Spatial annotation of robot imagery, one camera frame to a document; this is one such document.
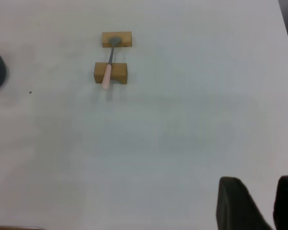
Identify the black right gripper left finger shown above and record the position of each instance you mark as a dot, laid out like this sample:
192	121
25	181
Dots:
237	208

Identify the arched wooden block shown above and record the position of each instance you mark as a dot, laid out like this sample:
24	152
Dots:
120	72

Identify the flat rectangular wooden block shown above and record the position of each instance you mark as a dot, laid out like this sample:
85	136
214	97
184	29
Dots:
127	39

